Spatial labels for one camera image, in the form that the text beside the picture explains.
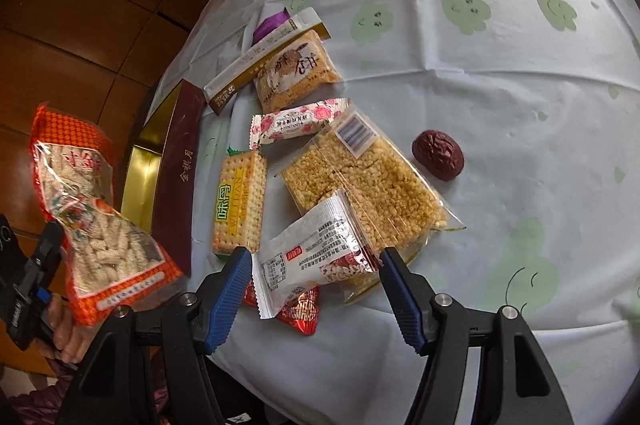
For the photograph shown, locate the large red snack bag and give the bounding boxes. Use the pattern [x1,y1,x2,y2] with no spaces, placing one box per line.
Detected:
[29,104,181,327]

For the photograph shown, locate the small red candy packet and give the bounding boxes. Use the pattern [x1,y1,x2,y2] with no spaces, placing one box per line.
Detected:
[242,281,322,337]

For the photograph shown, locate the clear puffed rice packet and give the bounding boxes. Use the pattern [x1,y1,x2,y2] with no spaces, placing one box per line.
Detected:
[278,103,468,306]

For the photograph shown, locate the white red snack packet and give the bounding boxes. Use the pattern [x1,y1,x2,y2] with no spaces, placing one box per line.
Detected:
[253,189,376,320]

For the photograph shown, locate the green cracker packet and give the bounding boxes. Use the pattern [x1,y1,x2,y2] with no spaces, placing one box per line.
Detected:
[213,150,267,255]

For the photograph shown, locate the dried red date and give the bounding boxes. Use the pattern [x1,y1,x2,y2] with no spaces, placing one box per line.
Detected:
[411,130,465,182]

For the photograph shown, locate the pink floral candy packet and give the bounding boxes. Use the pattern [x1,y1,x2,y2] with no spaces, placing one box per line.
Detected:
[248,98,352,150]

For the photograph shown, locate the brown sesame cake packet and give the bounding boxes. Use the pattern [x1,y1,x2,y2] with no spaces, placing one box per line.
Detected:
[254,30,342,113]

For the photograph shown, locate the person's left hand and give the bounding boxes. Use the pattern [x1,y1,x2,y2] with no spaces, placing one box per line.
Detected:
[36,294,96,364]

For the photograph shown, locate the gold tin box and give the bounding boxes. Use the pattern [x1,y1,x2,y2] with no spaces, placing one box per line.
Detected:
[122,80,206,275]

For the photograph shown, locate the long white brown packet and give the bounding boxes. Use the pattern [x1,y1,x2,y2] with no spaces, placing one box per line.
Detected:
[203,7,331,114]

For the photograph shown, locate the cloud print tablecloth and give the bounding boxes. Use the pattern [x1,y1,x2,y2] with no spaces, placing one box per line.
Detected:
[155,0,639,424]

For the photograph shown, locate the purple candy wrapper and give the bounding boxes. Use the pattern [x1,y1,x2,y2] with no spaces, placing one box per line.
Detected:
[252,8,291,45]

